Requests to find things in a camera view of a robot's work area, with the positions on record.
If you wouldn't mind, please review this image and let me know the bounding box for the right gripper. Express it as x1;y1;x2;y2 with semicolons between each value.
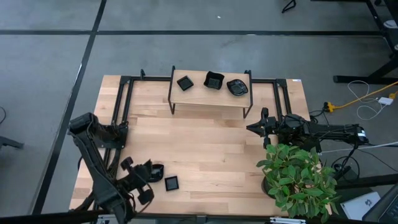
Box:
247;107;282;149

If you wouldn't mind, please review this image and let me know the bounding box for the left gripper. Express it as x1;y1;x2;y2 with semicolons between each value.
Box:
119;156;155;206

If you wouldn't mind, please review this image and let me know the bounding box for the black rounded square bowl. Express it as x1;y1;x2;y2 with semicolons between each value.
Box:
226;78;249;96

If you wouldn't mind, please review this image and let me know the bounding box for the wooden shelf with black legs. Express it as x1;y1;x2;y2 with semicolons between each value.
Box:
167;65;253;119

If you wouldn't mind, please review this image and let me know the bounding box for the green potted plant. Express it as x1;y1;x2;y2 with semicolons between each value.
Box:
255;142;341;224

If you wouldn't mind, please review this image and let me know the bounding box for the black rig bar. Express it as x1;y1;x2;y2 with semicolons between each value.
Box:
0;210;398;224

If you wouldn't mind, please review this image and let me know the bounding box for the black table leg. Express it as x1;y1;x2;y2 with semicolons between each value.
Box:
332;46;398;85

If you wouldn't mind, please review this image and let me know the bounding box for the black floor stand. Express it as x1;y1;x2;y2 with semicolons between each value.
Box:
337;172;398;190

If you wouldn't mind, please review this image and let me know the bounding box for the white box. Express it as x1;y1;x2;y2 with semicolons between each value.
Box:
340;191;382;221

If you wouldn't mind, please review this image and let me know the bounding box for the grey chair base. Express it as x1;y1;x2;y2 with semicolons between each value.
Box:
0;135;25;151

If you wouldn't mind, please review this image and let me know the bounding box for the dark laptop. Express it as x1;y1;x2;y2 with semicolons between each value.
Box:
362;183;398;224

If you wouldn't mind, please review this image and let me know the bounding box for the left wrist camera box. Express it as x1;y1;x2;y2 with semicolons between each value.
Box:
134;161;154;187

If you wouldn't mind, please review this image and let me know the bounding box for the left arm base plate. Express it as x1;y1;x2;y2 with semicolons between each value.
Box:
83;123;129;149

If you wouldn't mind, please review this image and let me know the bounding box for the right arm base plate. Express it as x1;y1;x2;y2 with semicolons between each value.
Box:
309;139;323;153

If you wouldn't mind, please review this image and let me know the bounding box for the yellow extension cord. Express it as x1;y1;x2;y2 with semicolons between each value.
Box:
323;80;398;113

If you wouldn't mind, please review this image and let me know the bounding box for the white cable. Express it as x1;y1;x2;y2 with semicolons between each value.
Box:
346;80;389;121

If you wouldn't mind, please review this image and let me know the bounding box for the black aluminium table frame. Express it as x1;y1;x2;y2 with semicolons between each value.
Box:
70;68;292;215

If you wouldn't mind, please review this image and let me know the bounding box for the grey cable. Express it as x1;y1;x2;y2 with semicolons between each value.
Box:
322;141;398;154

